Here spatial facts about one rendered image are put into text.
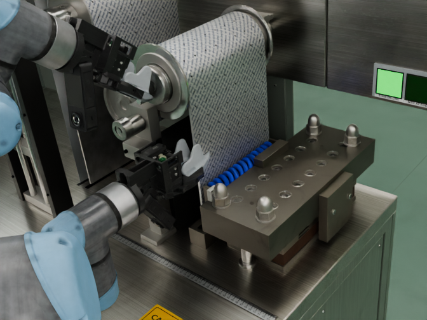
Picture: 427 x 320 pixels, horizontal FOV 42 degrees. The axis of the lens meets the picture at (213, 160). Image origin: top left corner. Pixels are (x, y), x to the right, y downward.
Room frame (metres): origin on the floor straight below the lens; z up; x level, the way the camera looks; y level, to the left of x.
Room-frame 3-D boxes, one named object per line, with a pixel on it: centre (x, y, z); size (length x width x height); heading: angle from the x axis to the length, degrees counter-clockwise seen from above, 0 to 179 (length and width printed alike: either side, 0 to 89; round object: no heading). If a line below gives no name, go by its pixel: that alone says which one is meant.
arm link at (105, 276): (0.73, 0.24, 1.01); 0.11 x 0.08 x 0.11; 93
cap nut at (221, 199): (0.87, -0.01, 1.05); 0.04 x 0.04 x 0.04
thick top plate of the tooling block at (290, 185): (0.96, -0.16, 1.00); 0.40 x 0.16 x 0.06; 137
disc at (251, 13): (1.15, -0.09, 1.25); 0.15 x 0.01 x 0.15; 47
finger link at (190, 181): (0.87, 0.06, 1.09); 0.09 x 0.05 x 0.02; 136
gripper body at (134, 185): (0.85, 0.12, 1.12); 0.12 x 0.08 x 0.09; 137
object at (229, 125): (1.02, -0.05, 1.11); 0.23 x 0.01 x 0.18; 137
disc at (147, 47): (0.97, 0.08, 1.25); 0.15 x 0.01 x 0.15; 47
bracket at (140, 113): (0.96, 0.14, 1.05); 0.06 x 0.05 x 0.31; 137
